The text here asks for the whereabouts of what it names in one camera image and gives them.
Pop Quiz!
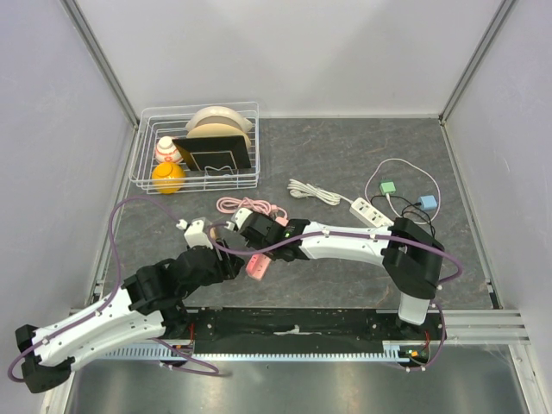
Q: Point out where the pink power strip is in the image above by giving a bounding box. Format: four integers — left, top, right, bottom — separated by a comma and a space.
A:
244, 215, 290, 282

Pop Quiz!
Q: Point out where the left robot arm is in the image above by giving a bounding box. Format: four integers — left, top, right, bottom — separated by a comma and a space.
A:
16, 247, 245, 393

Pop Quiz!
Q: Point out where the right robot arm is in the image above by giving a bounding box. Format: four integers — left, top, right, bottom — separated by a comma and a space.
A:
233, 208, 444, 340

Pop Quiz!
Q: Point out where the green plug adapter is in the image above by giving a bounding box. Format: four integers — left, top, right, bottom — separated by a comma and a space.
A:
379, 180, 396, 196

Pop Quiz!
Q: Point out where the blue plug adapter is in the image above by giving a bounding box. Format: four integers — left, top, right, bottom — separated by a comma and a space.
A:
418, 195, 438, 211

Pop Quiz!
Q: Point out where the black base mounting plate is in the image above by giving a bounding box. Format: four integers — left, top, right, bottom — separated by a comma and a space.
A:
164, 307, 444, 342

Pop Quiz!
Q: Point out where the white power strip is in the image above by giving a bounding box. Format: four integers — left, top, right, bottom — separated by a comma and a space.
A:
349, 198, 393, 228

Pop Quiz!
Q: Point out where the yellow round bowl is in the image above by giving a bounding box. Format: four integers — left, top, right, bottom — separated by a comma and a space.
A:
151, 162, 186, 194

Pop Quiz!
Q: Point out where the black square tray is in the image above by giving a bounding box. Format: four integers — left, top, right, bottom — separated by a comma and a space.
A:
172, 135, 251, 171

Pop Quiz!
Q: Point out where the white orange patterned cup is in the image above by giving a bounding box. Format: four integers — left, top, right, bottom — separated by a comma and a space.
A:
154, 135, 183, 164

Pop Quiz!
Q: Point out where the beige round plate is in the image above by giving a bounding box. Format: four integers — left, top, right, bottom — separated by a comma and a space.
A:
186, 123, 251, 149

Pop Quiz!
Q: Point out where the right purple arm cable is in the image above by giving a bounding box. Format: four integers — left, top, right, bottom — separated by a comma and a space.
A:
210, 222, 463, 285

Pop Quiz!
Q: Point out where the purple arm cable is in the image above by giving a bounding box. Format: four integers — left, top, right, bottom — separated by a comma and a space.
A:
210, 222, 463, 285
8, 196, 223, 383

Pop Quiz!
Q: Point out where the pink coiled power cord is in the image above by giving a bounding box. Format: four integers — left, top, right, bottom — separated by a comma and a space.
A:
216, 196, 289, 219

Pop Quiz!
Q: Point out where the white coiled power cord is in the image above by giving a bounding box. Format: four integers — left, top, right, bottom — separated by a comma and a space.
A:
287, 178, 355, 206

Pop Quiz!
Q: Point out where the white pink usb cable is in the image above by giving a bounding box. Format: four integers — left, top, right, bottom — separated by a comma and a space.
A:
364, 158, 442, 225

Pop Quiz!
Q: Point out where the white wire dish rack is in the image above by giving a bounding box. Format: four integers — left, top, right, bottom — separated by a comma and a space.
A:
129, 102, 260, 194

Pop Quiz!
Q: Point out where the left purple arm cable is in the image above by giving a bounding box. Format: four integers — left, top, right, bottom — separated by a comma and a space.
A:
8, 196, 223, 383

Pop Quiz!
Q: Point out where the black thin cable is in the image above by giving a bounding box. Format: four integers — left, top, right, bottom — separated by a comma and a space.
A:
369, 194, 436, 238

